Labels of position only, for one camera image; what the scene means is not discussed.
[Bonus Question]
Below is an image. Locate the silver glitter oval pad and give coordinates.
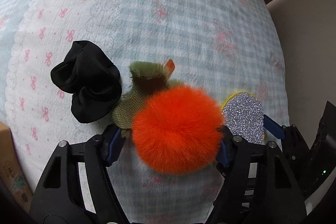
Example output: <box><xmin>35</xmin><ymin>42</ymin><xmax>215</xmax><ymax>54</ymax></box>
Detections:
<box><xmin>222</xmin><ymin>92</ymin><xmax>264</xmax><ymax>144</ymax></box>

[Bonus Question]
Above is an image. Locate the orange fluffy pompom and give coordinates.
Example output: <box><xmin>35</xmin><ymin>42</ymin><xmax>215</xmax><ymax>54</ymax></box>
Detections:
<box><xmin>131</xmin><ymin>85</ymin><xmax>224</xmax><ymax>175</ymax></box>

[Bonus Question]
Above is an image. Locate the black scrunchie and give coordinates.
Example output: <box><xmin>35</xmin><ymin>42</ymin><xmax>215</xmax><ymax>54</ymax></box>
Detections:
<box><xmin>51</xmin><ymin>40</ymin><xmax>122</xmax><ymax>123</ymax></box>

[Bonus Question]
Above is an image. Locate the cardboard box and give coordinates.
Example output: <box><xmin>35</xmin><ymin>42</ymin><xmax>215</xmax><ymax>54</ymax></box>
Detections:
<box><xmin>0</xmin><ymin>123</ymin><xmax>33</xmax><ymax>213</ymax></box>

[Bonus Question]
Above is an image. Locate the patterned bed sheet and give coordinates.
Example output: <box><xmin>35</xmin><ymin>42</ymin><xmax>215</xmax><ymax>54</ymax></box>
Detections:
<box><xmin>0</xmin><ymin>0</ymin><xmax>287</xmax><ymax>224</ymax></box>

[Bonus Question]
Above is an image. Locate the olive green plush piece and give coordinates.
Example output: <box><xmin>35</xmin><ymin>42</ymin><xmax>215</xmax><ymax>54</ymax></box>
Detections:
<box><xmin>112</xmin><ymin>59</ymin><xmax>183</xmax><ymax>130</ymax></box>

